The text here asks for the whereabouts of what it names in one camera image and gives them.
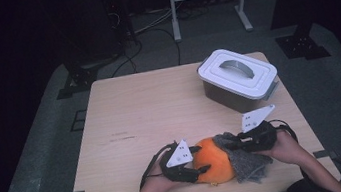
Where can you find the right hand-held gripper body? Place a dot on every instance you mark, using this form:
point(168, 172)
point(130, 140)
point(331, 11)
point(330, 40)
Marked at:
point(261, 137)

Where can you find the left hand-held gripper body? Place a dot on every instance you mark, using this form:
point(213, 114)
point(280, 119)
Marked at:
point(177, 157)

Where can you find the orange plush toy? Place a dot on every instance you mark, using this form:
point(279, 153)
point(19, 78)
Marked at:
point(211, 161)

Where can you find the grey fluffy cloth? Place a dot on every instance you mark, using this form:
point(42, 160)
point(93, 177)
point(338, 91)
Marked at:
point(249, 165)

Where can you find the grey plastic storage box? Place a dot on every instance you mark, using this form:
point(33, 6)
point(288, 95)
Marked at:
point(225, 96)

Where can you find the person's right hand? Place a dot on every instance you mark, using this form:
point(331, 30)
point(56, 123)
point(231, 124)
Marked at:
point(285, 150)

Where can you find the person's left hand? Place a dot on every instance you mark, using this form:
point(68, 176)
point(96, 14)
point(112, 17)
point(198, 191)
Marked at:
point(156, 185)

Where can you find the black stand base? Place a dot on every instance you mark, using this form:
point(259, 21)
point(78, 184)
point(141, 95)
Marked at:
point(301, 45)
point(79, 82)

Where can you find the dark equipment rack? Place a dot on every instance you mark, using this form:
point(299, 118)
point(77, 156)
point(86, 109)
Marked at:
point(120, 15)

